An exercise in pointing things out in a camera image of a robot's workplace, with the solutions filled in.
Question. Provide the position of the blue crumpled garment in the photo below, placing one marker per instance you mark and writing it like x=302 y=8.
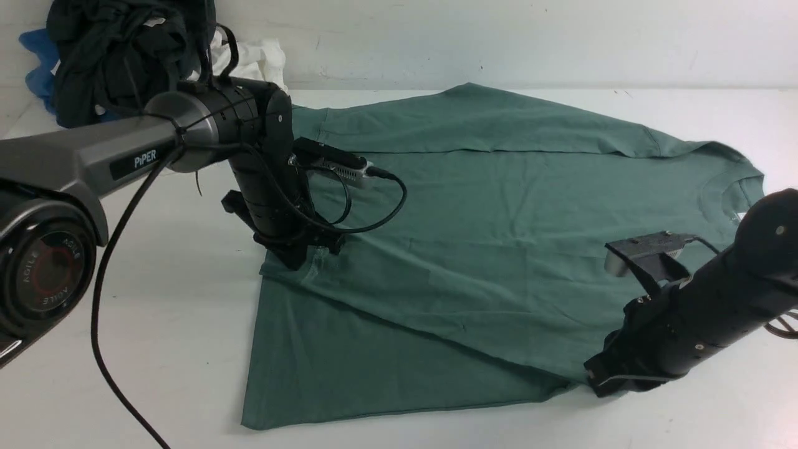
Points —
x=42 y=80

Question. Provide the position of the black cable image-right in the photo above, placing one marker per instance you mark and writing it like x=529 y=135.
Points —
x=784 y=327

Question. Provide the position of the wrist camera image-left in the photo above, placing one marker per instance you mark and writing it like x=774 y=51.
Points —
x=331 y=162

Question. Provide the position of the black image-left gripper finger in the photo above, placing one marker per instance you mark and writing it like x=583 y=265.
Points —
x=332 y=241
x=291 y=254

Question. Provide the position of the green long sleeve shirt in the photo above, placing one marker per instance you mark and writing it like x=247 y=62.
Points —
x=488 y=288

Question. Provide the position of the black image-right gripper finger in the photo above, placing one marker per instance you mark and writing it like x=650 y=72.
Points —
x=612 y=371

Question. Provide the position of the black cable image-left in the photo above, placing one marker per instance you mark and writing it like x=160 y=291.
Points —
x=176 y=320

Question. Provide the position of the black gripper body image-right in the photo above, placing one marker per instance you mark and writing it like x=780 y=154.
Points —
x=721 y=304

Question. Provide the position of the black crumpled garment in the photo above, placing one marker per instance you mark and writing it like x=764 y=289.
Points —
x=116 y=55

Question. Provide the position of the grey Piper arm image-left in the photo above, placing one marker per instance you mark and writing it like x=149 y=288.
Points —
x=53 y=185

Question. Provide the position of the white crumpled shirt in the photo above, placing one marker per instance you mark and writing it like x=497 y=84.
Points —
x=258 y=60

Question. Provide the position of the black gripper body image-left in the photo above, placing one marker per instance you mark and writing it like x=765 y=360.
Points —
x=275 y=205

